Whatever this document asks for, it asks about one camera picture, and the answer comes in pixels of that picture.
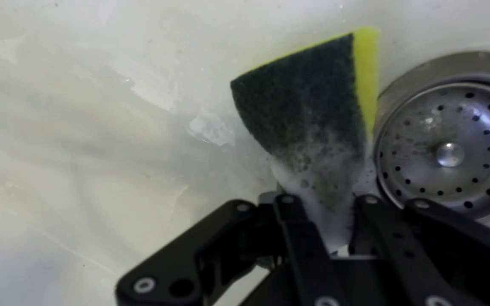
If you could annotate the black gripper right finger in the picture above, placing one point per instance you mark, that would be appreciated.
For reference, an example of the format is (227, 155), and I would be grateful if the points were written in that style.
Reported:
(426, 249)

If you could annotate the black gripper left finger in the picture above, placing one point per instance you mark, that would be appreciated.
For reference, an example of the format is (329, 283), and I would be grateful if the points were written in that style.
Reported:
(212, 255)

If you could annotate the green and yellow sponge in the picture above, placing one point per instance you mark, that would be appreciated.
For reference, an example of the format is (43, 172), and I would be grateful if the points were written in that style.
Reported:
(314, 113)

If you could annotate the metal sink drain strainer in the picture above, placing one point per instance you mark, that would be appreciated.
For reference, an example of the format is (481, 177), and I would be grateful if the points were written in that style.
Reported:
(455, 141)

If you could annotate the white sink basin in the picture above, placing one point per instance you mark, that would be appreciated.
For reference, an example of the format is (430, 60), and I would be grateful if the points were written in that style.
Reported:
(86, 141)

